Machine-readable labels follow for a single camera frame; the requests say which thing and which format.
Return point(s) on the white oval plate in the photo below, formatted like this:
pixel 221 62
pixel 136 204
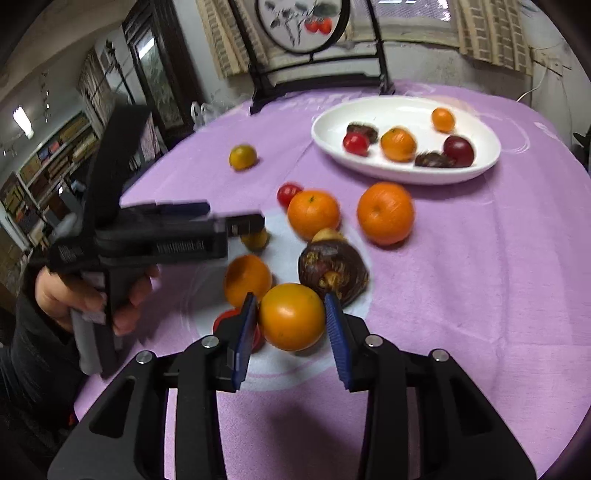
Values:
pixel 413 114

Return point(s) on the large dark brown mangosteen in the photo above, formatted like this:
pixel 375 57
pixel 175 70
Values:
pixel 333 266

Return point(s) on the dark purple plum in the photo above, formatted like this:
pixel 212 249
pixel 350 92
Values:
pixel 460 150

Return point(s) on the orange mandarin on plate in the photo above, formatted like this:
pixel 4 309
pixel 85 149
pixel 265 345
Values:
pixel 398 145

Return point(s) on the red cherry tomato on plate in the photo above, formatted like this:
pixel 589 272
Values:
pixel 356 144

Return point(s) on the orange mandarin left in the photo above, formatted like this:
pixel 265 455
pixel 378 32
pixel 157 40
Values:
pixel 310 211

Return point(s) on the yellow-green citrus fruit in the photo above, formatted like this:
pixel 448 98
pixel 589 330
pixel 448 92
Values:
pixel 242 157

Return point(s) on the person's left hand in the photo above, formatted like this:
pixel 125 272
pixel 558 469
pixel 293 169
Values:
pixel 57 296

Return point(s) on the small pale yellow fruit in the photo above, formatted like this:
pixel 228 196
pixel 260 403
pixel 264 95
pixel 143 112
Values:
pixel 328 234

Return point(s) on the white plastic bag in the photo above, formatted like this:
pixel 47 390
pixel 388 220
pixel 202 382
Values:
pixel 204 113

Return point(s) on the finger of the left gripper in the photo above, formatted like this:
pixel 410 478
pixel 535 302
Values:
pixel 156 212
pixel 240 224

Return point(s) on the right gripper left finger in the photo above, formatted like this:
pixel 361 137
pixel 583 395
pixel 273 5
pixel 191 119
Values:
pixel 122 434

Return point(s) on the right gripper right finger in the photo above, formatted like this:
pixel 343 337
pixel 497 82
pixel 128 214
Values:
pixel 426 418

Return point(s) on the small orange kumquat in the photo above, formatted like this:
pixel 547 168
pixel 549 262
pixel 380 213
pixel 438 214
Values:
pixel 443 120

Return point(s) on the wooden bookshelf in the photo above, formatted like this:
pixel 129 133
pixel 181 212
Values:
pixel 39 195

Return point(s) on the orange mandarin right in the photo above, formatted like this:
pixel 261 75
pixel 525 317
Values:
pixel 386 213

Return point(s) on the right checkered curtain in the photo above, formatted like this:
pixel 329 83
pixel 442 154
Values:
pixel 491 31

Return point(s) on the red cherry tomato on cloth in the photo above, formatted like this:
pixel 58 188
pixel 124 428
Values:
pixel 286 193

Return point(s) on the orange round fruit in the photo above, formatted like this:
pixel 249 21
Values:
pixel 246 274

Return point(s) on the orange-yellow persimmon fruit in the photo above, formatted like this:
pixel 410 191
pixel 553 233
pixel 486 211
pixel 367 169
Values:
pixel 292 317

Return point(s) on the dark framed wall picture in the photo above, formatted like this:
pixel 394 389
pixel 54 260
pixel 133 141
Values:
pixel 163 66

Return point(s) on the purple printed tablecloth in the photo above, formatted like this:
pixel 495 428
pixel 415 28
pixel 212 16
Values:
pixel 496 271

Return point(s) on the pink hanging cloth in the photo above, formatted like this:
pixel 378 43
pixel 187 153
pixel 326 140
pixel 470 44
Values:
pixel 149 143

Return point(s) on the dark brown dried fruit front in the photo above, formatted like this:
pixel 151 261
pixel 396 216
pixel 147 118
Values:
pixel 434 159

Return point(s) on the black framed round screen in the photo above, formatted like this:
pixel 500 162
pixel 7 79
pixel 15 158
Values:
pixel 284 26

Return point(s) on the dark brown dried fruit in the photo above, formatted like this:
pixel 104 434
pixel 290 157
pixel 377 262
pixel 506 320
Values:
pixel 370 131
pixel 434 159

